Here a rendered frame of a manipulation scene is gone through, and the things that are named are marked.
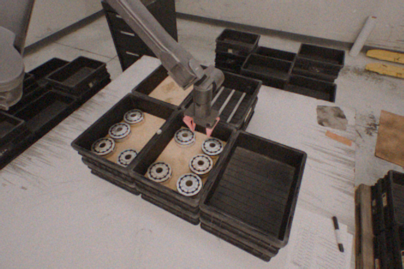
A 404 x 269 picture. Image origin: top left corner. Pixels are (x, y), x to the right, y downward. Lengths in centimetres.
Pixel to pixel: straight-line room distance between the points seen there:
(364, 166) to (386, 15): 224
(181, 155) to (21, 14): 72
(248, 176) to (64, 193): 84
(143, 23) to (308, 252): 97
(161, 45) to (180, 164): 53
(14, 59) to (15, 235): 89
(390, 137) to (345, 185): 162
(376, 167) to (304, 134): 120
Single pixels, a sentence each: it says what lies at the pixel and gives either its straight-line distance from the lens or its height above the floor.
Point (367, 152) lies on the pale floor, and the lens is 257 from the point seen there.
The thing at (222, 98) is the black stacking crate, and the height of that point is 83.
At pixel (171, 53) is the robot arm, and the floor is 135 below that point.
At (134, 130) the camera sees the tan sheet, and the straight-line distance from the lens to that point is 116.
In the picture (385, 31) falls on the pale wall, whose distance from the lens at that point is 412.
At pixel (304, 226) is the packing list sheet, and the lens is 109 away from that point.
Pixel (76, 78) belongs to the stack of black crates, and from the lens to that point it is 234.
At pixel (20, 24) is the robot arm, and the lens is 53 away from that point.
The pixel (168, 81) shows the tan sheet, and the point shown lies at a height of 83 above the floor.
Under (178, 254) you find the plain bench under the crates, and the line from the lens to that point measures 97.
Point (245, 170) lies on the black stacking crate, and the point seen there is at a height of 83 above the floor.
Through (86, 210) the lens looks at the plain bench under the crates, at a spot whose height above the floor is 70.
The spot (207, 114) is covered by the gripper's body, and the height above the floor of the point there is 116.
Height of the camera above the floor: 165
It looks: 49 degrees down
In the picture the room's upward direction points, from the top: straight up
